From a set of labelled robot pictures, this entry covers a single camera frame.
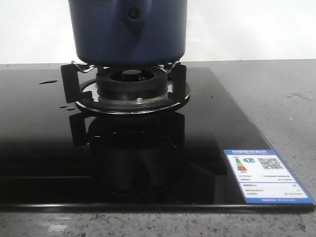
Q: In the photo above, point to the right black pot support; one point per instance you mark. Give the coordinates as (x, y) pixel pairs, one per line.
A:
(79, 82)

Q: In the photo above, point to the blue pot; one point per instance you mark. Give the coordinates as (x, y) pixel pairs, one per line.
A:
(129, 32)

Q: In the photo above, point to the right black burner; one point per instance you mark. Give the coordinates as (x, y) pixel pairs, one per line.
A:
(130, 83)

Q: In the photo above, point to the black glass gas stove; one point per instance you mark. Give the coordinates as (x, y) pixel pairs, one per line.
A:
(55, 158)

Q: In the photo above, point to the blue energy label sticker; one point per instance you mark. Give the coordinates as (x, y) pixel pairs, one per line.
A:
(264, 178)

